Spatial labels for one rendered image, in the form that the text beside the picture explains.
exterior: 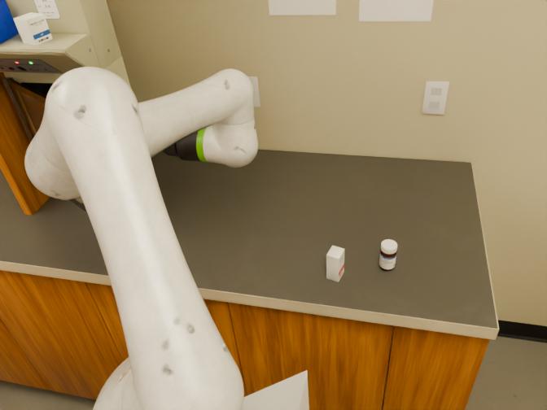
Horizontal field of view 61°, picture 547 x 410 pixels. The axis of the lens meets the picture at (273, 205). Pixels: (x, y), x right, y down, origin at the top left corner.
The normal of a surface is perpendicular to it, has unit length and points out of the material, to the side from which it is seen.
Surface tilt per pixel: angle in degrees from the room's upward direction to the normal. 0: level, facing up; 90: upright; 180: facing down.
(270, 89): 90
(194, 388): 30
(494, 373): 0
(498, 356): 0
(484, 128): 90
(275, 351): 90
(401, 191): 0
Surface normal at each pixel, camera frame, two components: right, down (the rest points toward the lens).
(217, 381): 0.59, -0.51
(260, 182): -0.07, -0.78
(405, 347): -0.23, 0.62
